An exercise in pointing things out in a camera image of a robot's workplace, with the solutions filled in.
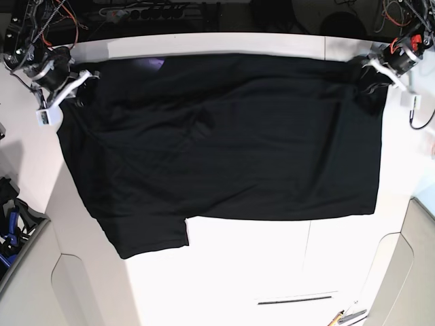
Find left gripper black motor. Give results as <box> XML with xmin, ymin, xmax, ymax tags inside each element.
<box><xmin>348</xmin><ymin>29</ymin><xmax>430</xmax><ymax>96</ymax></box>

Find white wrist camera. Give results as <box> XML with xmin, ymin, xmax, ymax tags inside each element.
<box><xmin>400</xmin><ymin>92</ymin><xmax>421</xmax><ymax>111</ymax></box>
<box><xmin>35</xmin><ymin>107</ymin><xmax>63</xmax><ymax>128</ymax></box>

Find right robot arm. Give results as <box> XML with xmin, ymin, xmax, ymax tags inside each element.
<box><xmin>1</xmin><ymin>1</ymin><xmax>100</xmax><ymax>111</ymax></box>

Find yellow pencil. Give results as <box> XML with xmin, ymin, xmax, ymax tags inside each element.
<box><xmin>328</xmin><ymin>310</ymin><xmax>345</xmax><ymax>326</ymax></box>

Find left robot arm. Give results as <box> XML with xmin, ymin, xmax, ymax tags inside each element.
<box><xmin>354</xmin><ymin>1</ymin><xmax>434</xmax><ymax>98</ymax></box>

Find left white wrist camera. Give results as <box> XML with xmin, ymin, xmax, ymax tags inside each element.
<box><xmin>400</xmin><ymin>92</ymin><xmax>421</xmax><ymax>111</ymax></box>

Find black T-shirt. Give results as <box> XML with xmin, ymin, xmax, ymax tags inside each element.
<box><xmin>57</xmin><ymin>54</ymin><xmax>387</xmax><ymax>259</ymax></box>

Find grey pen tool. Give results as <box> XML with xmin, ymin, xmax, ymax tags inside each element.
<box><xmin>338</xmin><ymin>310</ymin><xmax>368</xmax><ymax>325</ymax></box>

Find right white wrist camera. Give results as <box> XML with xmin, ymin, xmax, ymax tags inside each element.
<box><xmin>35</xmin><ymin>107</ymin><xmax>63</xmax><ymax>128</ymax></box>

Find blue black bag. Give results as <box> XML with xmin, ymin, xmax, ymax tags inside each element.
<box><xmin>1</xmin><ymin>177</ymin><xmax>45</xmax><ymax>279</ymax></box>

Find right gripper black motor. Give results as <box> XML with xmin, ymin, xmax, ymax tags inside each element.
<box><xmin>23</xmin><ymin>47</ymin><xmax>100</xmax><ymax>109</ymax></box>

